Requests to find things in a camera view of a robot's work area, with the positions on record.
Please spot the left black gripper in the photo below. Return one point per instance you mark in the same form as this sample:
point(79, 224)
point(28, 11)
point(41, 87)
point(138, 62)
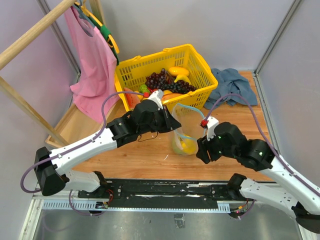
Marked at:
point(170, 122)

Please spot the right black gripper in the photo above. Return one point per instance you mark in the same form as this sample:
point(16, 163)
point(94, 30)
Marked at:
point(204, 145)

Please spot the clear zip top bag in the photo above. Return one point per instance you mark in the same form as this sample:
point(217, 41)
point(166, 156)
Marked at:
point(190, 119)

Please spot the yellow bell pepper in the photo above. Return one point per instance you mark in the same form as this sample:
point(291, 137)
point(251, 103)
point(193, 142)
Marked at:
point(188, 145)

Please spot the yellow banana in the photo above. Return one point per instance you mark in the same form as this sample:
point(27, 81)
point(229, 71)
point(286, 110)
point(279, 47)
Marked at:
point(182, 77)

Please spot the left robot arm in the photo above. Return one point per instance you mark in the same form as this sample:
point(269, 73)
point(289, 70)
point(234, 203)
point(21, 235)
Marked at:
point(54, 168)

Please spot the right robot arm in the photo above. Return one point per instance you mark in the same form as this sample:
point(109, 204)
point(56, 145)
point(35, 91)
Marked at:
point(299, 197)

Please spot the papaya slice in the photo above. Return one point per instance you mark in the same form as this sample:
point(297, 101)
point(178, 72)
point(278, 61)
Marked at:
point(169, 96)

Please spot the dark grape bunch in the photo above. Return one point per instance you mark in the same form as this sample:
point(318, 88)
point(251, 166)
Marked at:
point(180, 87)

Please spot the red chili pepper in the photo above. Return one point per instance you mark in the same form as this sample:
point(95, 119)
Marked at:
point(152, 90)

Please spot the green custard apple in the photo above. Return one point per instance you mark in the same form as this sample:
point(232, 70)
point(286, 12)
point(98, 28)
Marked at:
point(144, 89)

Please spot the purple grape bunch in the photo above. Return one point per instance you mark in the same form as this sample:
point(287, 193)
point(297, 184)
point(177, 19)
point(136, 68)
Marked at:
point(157, 80)

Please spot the yellow mango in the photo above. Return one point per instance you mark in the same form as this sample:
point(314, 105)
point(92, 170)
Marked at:
point(176, 70)

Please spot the blue crumpled cloth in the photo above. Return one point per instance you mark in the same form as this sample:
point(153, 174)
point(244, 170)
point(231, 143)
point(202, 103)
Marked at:
point(230, 82)

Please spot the yellow plastic basket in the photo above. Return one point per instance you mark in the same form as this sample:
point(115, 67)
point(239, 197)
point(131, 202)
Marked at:
point(132, 73)

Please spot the pink hanging shirt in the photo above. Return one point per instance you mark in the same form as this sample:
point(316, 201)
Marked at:
point(97, 64)

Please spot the wooden clothes rack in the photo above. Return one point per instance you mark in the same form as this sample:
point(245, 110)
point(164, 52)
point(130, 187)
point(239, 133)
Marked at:
point(57, 136)

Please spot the green clothes hanger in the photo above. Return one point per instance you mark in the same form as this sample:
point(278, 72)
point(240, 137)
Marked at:
point(78, 5)

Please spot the yellow clothes hanger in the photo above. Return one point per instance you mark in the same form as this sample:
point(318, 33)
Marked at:
point(105, 31)

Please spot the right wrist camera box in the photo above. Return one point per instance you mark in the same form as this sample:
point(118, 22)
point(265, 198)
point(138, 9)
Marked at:
point(212, 123)

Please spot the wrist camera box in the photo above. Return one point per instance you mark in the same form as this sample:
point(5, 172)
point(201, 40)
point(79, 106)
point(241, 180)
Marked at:
point(212, 123)
point(156, 97)

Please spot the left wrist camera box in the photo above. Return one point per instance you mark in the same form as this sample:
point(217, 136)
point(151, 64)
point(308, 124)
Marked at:
point(156, 97)

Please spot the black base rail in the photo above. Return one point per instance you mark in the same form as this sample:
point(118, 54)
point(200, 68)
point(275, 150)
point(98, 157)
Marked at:
point(142, 194)

